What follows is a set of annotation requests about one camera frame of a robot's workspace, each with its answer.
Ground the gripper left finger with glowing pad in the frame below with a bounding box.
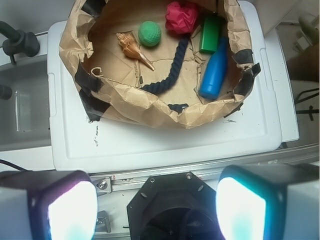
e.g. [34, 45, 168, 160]
[0, 170, 98, 240]

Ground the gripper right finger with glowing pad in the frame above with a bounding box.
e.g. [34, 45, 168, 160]
[215, 163, 320, 240]

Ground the orange spiral sea shell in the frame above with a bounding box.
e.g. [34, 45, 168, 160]
[116, 33, 155, 71]

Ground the white plastic bin lid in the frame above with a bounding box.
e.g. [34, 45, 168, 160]
[47, 1, 282, 173]

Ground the clear plastic container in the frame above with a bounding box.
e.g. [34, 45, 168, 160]
[0, 55, 51, 152]

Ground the blue plastic bottle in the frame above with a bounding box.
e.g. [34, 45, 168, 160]
[198, 37, 229, 100]

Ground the crumpled brown paper bag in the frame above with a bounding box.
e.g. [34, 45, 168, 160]
[59, 0, 260, 129]

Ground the green rectangular block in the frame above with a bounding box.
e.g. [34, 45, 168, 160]
[199, 15, 222, 53]

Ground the green dimpled ball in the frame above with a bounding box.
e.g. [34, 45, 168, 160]
[138, 21, 162, 47]

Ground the crumpled red paper ball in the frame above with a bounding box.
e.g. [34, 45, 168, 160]
[165, 1, 199, 35]

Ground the aluminium frame rail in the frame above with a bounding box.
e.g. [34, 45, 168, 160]
[89, 143, 320, 195]

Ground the black octagonal mount plate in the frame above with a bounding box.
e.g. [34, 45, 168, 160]
[127, 172, 224, 240]

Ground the dark blue rope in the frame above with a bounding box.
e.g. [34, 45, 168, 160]
[139, 37, 190, 95]

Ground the black knob handle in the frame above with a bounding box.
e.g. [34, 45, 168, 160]
[0, 21, 40, 57]

